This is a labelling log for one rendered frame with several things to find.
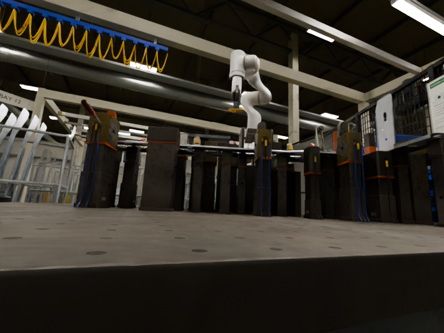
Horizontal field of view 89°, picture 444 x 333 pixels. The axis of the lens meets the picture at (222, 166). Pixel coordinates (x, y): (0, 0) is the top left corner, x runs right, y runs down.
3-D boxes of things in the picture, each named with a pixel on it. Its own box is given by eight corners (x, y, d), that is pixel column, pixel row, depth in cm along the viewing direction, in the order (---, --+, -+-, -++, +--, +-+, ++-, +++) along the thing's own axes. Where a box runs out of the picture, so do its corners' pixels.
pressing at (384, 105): (396, 157, 107) (390, 92, 113) (378, 162, 118) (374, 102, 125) (397, 158, 107) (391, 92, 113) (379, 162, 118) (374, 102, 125)
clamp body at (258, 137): (256, 217, 81) (258, 125, 88) (251, 216, 93) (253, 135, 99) (274, 218, 82) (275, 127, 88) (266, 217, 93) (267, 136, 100)
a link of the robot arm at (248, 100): (257, 157, 158) (235, 157, 164) (260, 159, 169) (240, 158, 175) (260, 88, 160) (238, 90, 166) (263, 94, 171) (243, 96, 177)
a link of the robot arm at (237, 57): (248, 77, 127) (232, 80, 130) (248, 56, 129) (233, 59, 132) (244, 69, 119) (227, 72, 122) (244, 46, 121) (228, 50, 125)
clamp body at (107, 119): (67, 208, 77) (84, 108, 83) (88, 207, 91) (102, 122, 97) (92, 209, 77) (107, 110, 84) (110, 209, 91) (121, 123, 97)
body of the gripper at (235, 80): (230, 83, 129) (229, 101, 127) (230, 73, 119) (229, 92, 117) (243, 83, 129) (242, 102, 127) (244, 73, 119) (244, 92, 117)
